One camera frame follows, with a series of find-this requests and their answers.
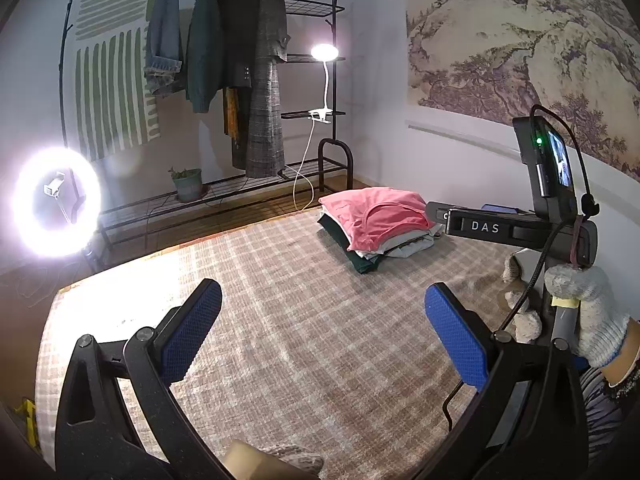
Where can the white clamp lamp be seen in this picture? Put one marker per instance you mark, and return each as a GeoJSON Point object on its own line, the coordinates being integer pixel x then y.
{"type": "Point", "coordinates": [324, 51]}

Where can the person's left hand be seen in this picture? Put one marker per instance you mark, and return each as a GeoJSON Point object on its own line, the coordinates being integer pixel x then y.
{"type": "Point", "coordinates": [300, 461]}

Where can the denim jacket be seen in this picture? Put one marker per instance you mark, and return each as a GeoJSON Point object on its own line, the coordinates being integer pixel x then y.
{"type": "Point", "coordinates": [165, 25]}

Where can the landscape wall painting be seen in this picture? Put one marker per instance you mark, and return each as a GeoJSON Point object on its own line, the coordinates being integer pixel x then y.
{"type": "Point", "coordinates": [500, 35]}

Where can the green striped wall hanging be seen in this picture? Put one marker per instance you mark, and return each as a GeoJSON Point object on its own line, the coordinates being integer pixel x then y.
{"type": "Point", "coordinates": [110, 95]}

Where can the person's striped clothing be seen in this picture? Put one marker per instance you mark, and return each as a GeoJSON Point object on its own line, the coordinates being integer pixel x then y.
{"type": "Point", "coordinates": [600, 410]}

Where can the dark green folded garment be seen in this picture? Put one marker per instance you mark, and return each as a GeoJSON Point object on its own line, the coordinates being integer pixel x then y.
{"type": "Point", "coordinates": [360, 262]}

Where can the black coat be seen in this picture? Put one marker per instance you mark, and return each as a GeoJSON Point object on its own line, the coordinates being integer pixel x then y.
{"type": "Point", "coordinates": [235, 20]}

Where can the pink T-shirt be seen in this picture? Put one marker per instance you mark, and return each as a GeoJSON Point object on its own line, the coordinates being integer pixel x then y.
{"type": "Point", "coordinates": [370, 210]}

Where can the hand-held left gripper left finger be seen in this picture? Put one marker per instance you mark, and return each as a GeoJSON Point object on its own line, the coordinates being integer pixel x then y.
{"type": "Point", "coordinates": [190, 330]}

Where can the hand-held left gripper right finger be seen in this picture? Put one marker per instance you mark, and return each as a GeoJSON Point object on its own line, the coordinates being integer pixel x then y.
{"type": "Point", "coordinates": [457, 340]}

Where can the yellow scarf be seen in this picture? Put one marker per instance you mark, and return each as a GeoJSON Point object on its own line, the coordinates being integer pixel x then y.
{"type": "Point", "coordinates": [231, 110]}

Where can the person's right hand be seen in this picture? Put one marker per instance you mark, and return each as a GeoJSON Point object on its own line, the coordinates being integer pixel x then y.
{"type": "Point", "coordinates": [600, 310]}

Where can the plaid blanket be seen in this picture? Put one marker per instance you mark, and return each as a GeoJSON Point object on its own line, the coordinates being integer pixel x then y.
{"type": "Point", "coordinates": [300, 310]}

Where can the black metal coat rack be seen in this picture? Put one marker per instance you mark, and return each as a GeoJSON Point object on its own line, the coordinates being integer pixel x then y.
{"type": "Point", "coordinates": [292, 115]}

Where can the grey folded garment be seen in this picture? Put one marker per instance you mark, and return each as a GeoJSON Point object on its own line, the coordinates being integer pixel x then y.
{"type": "Point", "coordinates": [410, 245]}

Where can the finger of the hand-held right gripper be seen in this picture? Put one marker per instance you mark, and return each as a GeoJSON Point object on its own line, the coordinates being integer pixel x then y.
{"type": "Point", "coordinates": [437, 211]}

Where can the green plant pot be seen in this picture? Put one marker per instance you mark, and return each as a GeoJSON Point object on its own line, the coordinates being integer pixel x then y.
{"type": "Point", "coordinates": [187, 187]}

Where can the yellow object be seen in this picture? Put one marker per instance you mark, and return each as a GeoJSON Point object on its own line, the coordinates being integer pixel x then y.
{"type": "Point", "coordinates": [25, 420]}

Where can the person's left forearm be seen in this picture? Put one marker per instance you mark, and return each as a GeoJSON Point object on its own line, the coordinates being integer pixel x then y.
{"type": "Point", "coordinates": [247, 462]}

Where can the green sweater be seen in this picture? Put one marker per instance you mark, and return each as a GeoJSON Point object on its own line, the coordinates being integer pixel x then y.
{"type": "Point", "coordinates": [204, 50]}

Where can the phone holder clip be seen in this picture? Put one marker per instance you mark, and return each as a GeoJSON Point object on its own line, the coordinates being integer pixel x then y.
{"type": "Point", "coordinates": [54, 183]}

